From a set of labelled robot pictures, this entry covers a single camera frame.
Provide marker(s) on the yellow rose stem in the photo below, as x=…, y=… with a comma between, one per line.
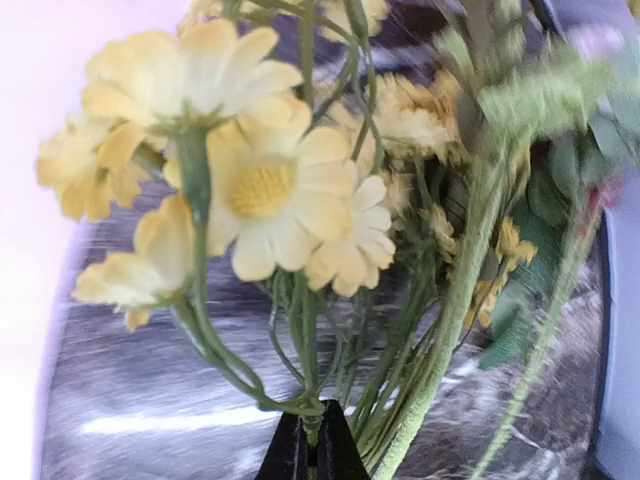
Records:
x=519, y=401

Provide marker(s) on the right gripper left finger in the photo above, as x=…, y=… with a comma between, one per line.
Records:
x=287, y=454

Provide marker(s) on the small yellow filler flowers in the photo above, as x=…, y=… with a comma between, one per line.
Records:
x=399, y=395

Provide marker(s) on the yellow daisy bunch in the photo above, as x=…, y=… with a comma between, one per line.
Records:
x=285, y=152

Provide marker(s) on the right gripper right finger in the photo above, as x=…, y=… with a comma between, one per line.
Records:
x=337, y=455

